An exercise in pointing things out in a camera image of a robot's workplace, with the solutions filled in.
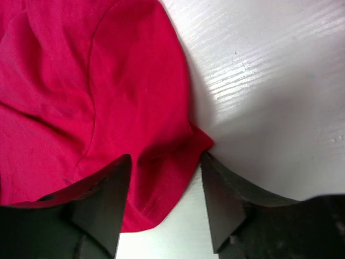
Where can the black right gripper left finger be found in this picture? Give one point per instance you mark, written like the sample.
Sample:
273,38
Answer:
82,220

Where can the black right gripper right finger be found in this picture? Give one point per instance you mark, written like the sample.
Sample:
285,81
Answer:
247,221

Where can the red t-shirt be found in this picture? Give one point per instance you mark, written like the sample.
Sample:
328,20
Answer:
85,82

